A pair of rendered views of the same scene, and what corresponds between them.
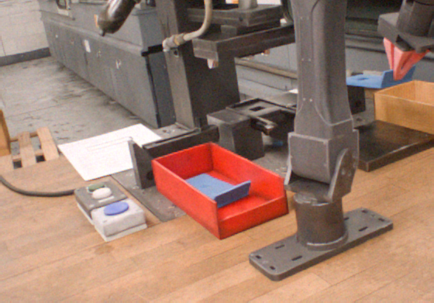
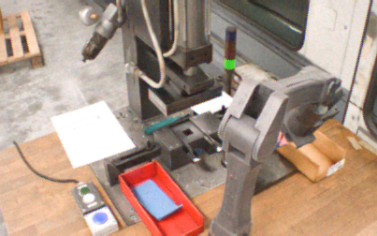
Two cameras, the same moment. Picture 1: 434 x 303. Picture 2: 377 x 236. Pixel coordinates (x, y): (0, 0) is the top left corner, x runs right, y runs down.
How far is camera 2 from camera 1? 48 cm
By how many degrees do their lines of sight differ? 19
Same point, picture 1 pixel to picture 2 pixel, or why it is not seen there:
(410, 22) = (296, 128)
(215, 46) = (165, 108)
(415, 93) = not seen: hidden behind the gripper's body
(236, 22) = (181, 85)
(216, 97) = not seen: hidden behind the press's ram
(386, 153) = (266, 183)
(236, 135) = (173, 155)
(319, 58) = (239, 199)
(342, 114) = (245, 219)
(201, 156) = (149, 169)
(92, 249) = not seen: outside the picture
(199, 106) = (146, 106)
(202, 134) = (151, 153)
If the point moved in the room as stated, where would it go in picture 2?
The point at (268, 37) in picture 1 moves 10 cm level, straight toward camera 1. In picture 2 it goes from (201, 96) to (203, 119)
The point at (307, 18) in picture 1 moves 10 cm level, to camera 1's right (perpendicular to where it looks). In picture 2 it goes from (235, 177) to (285, 173)
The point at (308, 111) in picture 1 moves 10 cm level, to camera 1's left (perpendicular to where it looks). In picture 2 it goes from (225, 216) to (178, 220)
